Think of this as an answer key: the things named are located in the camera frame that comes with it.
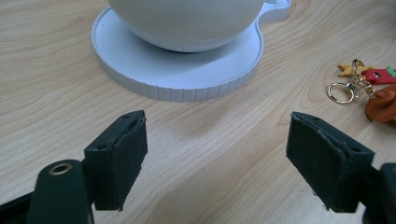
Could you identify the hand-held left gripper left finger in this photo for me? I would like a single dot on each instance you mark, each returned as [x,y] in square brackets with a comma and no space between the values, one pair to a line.
[118,161]

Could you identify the white round bowl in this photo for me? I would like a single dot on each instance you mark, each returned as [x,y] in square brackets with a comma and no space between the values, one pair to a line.
[190,21]

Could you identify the white ribbed saucer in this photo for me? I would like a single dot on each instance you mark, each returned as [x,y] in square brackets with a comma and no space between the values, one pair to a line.
[174,74]

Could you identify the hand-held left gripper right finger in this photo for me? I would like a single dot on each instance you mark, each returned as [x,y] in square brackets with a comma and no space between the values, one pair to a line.
[323,158]

